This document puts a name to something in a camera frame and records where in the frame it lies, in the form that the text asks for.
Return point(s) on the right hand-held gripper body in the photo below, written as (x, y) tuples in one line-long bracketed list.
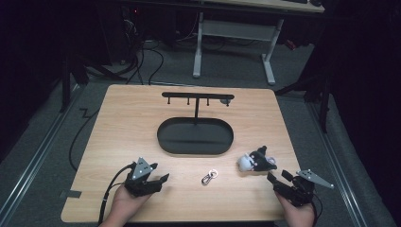
[(299, 192)]

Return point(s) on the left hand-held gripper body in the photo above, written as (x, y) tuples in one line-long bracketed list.
[(140, 171)]

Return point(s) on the black and white plush toy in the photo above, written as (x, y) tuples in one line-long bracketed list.
[(257, 160)]

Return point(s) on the black key rack with tray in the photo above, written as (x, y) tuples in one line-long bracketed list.
[(195, 135)]

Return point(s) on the person's right hand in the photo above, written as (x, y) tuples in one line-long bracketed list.
[(296, 214)]

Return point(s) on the person's left hand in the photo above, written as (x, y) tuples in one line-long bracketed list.
[(124, 205)]

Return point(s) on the black tape strip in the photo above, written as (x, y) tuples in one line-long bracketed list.
[(72, 194)]

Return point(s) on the black metal stand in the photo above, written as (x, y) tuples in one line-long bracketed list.
[(315, 91), (72, 75)]

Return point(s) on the small grey hanging charm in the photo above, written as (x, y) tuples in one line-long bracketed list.
[(225, 101)]

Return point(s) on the small red object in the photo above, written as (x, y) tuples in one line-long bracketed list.
[(290, 44)]

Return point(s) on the desk with white legs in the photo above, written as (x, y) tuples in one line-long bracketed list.
[(239, 30)]

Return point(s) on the metal floor rail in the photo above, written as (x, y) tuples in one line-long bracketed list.
[(34, 157), (339, 167)]

